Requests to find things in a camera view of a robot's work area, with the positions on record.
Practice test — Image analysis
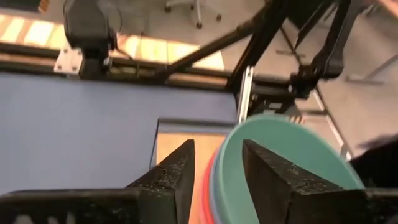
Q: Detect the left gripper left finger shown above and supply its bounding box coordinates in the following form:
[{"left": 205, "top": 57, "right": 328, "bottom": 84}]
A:
[{"left": 0, "top": 139, "right": 196, "bottom": 224}]

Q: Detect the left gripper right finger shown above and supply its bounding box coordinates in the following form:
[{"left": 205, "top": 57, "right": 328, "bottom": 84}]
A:
[{"left": 242, "top": 139, "right": 398, "bottom": 224}]

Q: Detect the teal large bowl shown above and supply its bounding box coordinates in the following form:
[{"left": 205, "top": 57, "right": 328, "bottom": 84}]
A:
[{"left": 213, "top": 113, "right": 365, "bottom": 224}]

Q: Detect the red large bowl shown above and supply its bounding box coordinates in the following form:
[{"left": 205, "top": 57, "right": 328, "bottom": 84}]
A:
[{"left": 200, "top": 149, "right": 215, "bottom": 224}]

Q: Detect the blue large bowl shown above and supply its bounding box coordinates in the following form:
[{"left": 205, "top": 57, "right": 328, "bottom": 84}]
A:
[{"left": 208, "top": 146, "right": 223, "bottom": 224}]

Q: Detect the silver aluminium bar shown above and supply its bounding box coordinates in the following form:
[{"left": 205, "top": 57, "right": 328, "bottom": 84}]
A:
[{"left": 236, "top": 65, "right": 255, "bottom": 124}]

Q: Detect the white office chair base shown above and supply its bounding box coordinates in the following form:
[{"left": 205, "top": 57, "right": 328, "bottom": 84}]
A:
[{"left": 164, "top": 0, "right": 223, "bottom": 29}]

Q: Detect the black table border frame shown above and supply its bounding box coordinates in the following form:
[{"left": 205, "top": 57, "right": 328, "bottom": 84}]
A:
[{"left": 0, "top": 40, "right": 240, "bottom": 93}]

